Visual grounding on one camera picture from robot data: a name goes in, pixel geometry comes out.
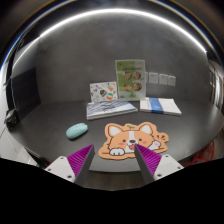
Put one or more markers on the black device on left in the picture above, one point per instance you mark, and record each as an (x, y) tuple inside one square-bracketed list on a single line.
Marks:
[(11, 119)]

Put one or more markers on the corgi dog mouse pad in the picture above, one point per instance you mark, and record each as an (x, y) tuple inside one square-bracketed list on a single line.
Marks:
[(121, 140)]

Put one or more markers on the white and blue book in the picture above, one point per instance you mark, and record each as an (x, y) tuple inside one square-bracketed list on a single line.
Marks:
[(160, 106)]

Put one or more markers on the grey striped book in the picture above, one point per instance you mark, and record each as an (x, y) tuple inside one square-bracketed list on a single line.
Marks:
[(108, 108)]

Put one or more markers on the colourful illustrated card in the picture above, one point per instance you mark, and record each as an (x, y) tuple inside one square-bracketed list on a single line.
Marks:
[(103, 91)]

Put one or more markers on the red chair frame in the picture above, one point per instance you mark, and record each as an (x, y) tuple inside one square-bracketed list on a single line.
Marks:
[(204, 155)]

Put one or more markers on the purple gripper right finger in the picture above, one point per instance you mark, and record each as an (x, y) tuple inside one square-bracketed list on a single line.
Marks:
[(154, 166)]

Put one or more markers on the green framed poster stand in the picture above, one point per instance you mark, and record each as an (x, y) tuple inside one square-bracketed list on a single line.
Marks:
[(131, 79)]

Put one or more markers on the teal computer mouse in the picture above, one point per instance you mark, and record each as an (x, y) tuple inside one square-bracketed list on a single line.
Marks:
[(76, 130)]

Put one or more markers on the black monitor screen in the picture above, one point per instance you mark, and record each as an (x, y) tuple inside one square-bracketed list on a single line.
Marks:
[(25, 92)]

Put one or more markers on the white wall socket plate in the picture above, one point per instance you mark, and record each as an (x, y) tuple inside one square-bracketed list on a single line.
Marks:
[(153, 78), (171, 80), (163, 79)]

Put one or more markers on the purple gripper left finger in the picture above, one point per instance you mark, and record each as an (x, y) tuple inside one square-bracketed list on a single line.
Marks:
[(75, 167)]

